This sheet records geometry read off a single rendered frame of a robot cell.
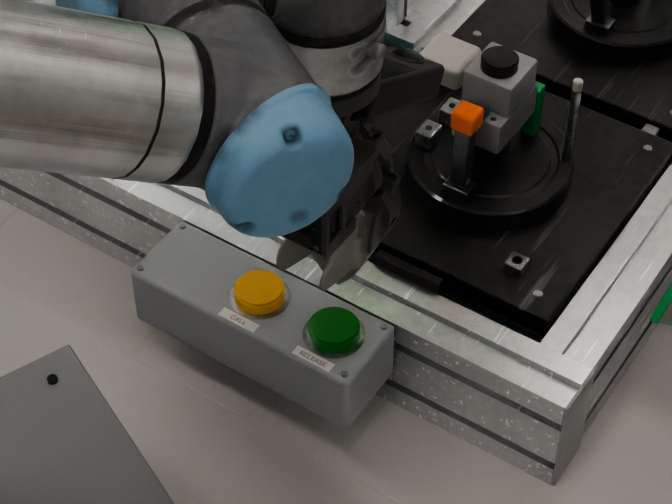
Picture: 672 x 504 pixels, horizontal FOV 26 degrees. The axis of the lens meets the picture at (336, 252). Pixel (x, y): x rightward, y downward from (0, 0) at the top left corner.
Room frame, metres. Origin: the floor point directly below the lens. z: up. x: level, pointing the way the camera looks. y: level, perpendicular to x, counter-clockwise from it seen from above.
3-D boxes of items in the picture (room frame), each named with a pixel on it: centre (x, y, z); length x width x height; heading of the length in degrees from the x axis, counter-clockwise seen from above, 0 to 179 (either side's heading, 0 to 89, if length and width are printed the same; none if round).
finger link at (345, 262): (0.69, 0.00, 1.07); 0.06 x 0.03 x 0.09; 147
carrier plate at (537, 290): (0.89, -0.13, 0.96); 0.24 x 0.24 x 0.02; 57
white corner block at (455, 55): (1.03, -0.10, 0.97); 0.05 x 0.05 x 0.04; 57
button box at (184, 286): (0.76, 0.06, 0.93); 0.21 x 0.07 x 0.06; 57
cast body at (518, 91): (0.90, -0.13, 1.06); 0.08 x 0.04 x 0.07; 146
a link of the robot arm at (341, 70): (0.71, 0.01, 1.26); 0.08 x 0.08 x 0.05
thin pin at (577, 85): (0.88, -0.19, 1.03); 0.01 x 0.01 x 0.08
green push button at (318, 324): (0.72, 0.00, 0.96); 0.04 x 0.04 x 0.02
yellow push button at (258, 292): (0.76, 0.06, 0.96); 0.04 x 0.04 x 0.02
